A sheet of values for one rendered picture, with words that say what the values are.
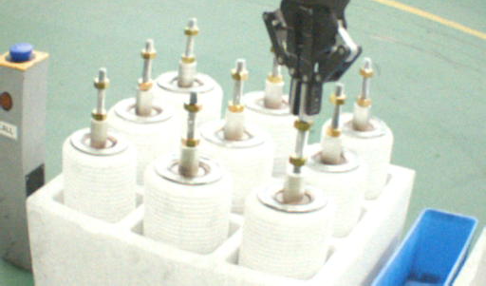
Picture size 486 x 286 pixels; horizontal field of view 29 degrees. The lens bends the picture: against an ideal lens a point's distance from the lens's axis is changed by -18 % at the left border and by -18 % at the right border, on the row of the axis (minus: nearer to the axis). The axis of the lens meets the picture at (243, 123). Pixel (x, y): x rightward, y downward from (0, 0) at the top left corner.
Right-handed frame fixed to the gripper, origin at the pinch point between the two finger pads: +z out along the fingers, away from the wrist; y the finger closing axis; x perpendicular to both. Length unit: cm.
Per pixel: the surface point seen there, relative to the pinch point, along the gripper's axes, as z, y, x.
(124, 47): 36, 112, -54
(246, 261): 18.0, 0.7, 4.5
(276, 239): 13.8, -2.6, 3.8
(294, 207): 10.6, -2.3, 1.6
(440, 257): 31.3, 1.4, -36.0
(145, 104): 9.5, 25.4, 0.9
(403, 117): 36, 54, -82
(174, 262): 18.6, 4.8, 11.1
